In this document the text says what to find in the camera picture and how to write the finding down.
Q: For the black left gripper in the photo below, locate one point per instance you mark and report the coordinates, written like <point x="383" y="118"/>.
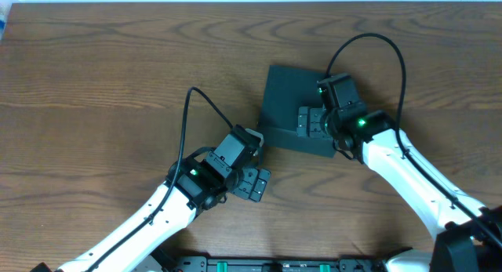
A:
<point x="256" y="147"/>

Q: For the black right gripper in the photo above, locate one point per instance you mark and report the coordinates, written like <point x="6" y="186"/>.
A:
<point x="325" y="87"/>

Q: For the black gift box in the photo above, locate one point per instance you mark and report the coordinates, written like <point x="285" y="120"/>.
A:
<point x="287" y="89"/>

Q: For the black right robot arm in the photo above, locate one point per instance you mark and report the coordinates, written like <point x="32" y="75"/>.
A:
<point x="467" y="235"/>

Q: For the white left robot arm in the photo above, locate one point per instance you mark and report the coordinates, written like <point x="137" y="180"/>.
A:
<point x="194" y="184"/>

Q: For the black mounting rail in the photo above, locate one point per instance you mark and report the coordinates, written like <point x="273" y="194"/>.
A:
<point x="159" y="260"/>

